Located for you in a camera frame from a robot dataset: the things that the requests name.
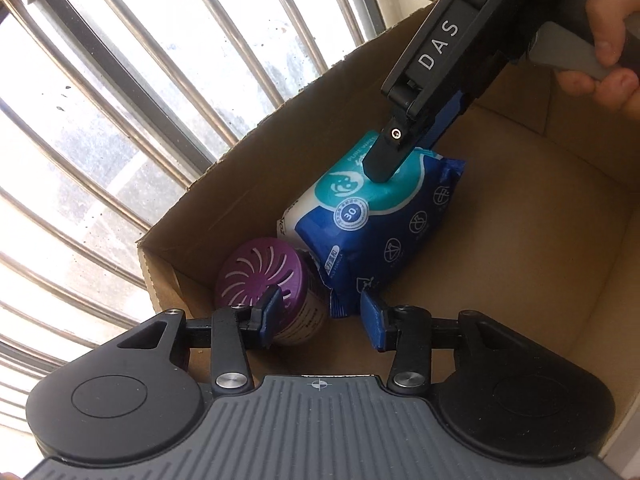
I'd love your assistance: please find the blue wet wipes pack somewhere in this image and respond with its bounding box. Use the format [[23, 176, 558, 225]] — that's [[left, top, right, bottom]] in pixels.
[[276, 130, 467, 318]]

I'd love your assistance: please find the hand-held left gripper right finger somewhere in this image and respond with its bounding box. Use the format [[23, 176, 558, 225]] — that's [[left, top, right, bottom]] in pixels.
[[360, 291, 508, 395]]

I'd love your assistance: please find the metal window railing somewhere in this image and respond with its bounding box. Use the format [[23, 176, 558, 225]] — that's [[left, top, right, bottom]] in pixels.
[[0, 0, 391, 401]]

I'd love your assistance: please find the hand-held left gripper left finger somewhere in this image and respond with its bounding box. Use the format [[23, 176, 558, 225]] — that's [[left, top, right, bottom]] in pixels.
[[117, 285, 283, 395]]

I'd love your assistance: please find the person's right hand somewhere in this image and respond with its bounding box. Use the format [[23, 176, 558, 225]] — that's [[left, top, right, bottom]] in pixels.
[[555, 0, 640, 121]]

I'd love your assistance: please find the brown cardboard box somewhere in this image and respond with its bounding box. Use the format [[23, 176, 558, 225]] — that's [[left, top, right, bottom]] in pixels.
[[135, 0, 640, 461]]

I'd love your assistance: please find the purple lid air freshener jar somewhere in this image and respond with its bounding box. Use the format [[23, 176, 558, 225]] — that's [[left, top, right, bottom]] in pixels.
[[216, 237, 331, 346]]

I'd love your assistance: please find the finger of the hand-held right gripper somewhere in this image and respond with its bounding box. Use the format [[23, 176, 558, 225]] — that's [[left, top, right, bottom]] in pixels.
[[425, 91, 469, 145], [362, 112, 437, 184]]

